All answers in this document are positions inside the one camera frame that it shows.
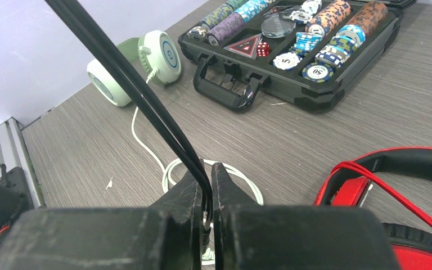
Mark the grey round disc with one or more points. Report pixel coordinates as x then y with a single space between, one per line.
277 26

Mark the red dice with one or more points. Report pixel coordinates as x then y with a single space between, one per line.
263 49

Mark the red triangular dealer button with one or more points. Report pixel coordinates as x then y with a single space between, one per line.
246 47

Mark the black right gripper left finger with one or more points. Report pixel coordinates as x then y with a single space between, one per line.
165 235

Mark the mint green headphones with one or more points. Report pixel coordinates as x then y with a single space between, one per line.
154 54

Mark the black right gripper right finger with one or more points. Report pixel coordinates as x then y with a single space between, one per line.
251 236

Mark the brown poker chip stack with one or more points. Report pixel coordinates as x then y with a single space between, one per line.
364 22

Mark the purple poker chip stack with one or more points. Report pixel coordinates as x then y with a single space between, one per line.
225 29

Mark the teal poker chip stack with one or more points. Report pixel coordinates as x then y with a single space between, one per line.
251 8

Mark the white poker chip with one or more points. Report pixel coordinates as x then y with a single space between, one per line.
286 61

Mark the orange poker chip stack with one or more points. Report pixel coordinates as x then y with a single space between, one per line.
329 18

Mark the blue yellow poker chip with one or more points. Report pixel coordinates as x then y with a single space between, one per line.
318 72

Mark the black poker chip case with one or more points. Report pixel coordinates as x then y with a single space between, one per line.
307 53

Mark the red headphones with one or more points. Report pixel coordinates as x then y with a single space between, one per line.
350 181

